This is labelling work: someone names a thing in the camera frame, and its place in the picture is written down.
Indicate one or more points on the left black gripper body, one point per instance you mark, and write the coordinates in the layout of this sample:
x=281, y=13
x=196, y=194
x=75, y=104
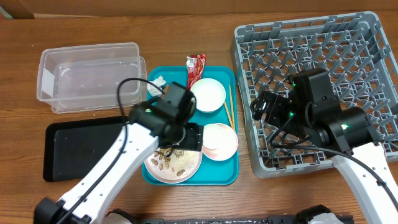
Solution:
x=186, y=137

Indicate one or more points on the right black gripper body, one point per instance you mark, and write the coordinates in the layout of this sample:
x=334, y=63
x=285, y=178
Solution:
x=280, y=112

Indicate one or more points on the white bowl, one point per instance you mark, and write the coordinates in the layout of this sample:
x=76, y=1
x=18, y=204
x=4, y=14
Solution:
x=210, y=94

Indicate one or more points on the pink shallow bowl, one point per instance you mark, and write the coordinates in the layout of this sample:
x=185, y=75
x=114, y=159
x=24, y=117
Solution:
x=229, y=149

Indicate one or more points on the red snack wrapper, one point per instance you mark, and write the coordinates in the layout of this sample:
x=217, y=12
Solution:
x=195, y=67

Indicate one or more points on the white cup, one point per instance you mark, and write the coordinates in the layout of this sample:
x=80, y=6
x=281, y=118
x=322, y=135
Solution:
x=214, y=136

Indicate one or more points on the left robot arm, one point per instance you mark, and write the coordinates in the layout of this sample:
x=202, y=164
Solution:
x=161, y=122

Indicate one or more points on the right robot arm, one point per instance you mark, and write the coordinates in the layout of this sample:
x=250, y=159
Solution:
x=311, y=119

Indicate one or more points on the grey dishwasher rack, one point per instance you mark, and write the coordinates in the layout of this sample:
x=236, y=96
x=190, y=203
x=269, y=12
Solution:
x=353, y=48

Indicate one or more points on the white plate with peanut shells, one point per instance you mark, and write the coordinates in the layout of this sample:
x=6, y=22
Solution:
x=178, y=167

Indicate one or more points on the orange carrot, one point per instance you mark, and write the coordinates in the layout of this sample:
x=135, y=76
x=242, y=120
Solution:
x=166, y=88

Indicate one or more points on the crumpled white tissue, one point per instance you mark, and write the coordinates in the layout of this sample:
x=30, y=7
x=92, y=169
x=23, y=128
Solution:
x=156, y=86

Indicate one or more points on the teal serving tray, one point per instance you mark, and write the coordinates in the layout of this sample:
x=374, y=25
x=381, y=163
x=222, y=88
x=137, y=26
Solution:
x=210, y=172

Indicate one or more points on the black rectangular tray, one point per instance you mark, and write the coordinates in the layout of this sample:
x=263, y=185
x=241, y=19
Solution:
x=73, y=148

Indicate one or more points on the clear plastic storage bin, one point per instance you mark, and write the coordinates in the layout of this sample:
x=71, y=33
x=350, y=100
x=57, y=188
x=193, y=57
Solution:
x=86, y=77

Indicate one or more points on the black mounting rail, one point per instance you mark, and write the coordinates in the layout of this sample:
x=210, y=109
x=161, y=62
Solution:
x=316, y=214

